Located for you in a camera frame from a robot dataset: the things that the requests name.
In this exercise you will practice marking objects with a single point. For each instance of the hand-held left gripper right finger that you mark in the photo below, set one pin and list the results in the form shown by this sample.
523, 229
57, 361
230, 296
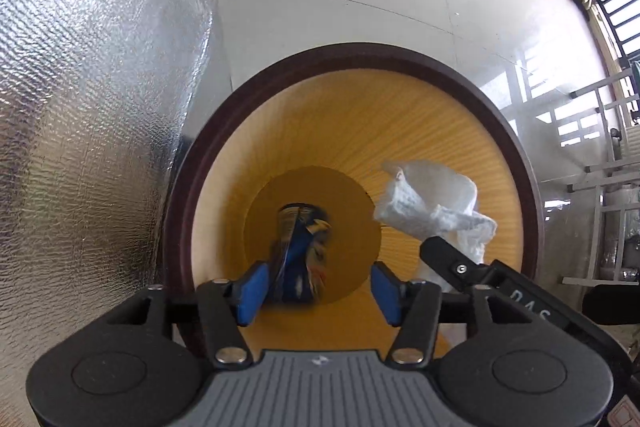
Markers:
387, 294

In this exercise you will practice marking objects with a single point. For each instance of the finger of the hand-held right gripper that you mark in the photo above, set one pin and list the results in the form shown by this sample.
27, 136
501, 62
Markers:
452, 262

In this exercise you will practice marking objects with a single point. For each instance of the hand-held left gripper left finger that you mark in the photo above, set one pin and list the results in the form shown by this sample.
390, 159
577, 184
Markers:
249, 294

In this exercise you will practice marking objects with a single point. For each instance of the crushed blue can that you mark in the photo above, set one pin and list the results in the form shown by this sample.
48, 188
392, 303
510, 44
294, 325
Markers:
295, 247

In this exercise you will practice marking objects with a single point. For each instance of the white tissue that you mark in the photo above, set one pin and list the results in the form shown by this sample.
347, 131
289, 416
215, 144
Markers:
435, 197

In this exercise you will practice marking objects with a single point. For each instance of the round wooden trash bin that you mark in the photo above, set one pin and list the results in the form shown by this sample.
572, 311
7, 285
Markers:
350, 132

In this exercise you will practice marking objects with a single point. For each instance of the person's right forearm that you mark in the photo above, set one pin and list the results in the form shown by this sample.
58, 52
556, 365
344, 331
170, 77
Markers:
612, 307

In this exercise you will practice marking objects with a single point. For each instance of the white drying rack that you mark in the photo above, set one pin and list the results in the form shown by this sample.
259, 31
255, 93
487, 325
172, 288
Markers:
607, 167

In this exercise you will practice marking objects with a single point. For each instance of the silver foil insulation sheet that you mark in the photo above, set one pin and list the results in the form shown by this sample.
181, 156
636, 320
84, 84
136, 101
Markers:
75, 107

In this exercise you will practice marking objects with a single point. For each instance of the black window grille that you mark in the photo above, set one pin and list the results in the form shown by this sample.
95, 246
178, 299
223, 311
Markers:
617, 37

